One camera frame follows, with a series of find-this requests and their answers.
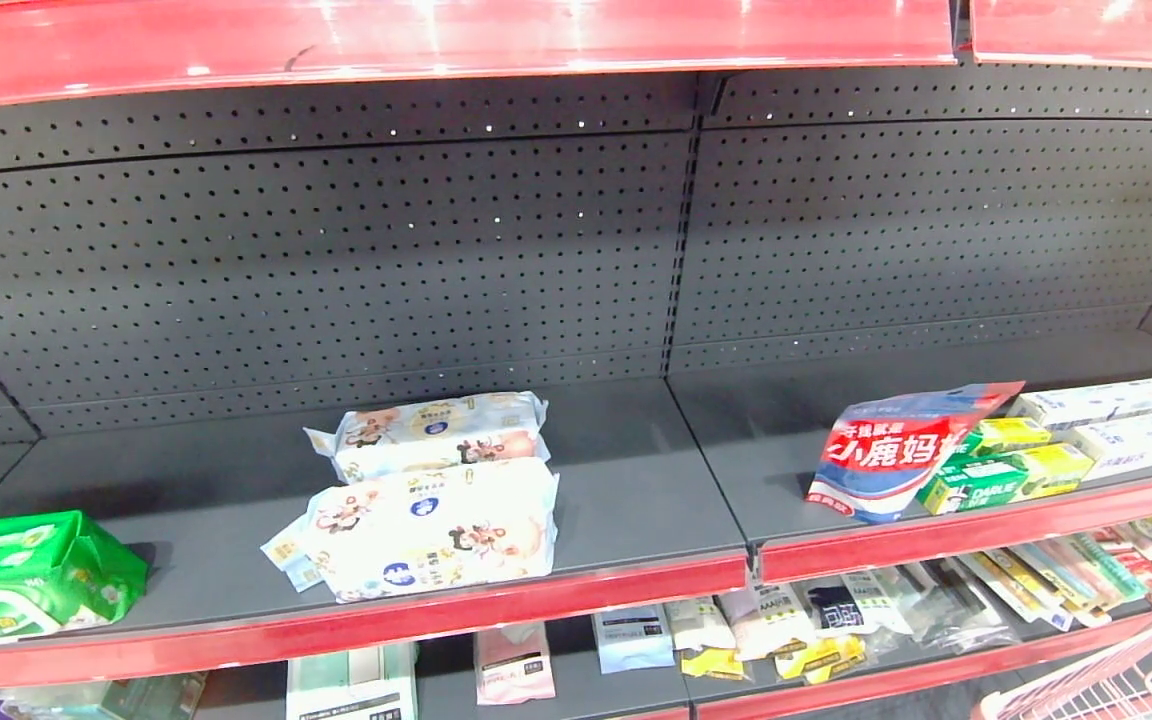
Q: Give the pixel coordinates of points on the black shop shelf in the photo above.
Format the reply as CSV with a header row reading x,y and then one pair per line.
x,y
576,250

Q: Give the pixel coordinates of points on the pink shopping cart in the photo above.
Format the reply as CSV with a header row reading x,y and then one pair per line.
x,y
1126,680

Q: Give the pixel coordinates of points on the white printed tissue pack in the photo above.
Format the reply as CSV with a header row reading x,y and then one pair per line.
x,y
426,530
441,435

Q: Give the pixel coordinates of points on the light blue small pack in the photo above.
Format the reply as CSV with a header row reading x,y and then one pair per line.
x,y
633,636

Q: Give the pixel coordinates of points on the beige small pack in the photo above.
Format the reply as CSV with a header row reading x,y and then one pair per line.
x,y
698,622

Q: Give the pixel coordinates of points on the white pink small pack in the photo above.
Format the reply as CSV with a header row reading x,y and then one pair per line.
x,y
764,618

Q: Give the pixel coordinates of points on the red blue white pouch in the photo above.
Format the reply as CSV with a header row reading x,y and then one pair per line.
x,y
891,455

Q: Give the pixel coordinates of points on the yellow small pack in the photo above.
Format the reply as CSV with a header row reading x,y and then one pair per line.
x,y
821,658
711,663

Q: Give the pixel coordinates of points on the black white small pack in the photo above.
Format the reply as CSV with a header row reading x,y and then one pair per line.
x,y
841,605

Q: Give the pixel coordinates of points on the green white pack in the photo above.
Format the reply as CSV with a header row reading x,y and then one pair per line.
x,y
351,685

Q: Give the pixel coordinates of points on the green yellow toothpaste box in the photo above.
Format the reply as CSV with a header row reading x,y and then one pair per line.
x,y
1006,477
1006,436

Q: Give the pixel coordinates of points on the clear plastic pack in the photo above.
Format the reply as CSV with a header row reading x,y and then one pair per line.
x,y
951,605

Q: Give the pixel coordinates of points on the white toothpaste box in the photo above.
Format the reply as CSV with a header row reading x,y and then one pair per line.
x,y
1146,438
1096,400

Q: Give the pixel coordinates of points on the green clear pack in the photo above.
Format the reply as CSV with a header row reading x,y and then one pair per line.
x,y
116,700

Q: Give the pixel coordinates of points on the green wet wipes pack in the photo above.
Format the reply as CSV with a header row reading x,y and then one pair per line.
x,y
26,575

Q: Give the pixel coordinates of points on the red toothbrush pack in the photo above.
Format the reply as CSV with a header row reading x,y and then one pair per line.
x,y
1141,570

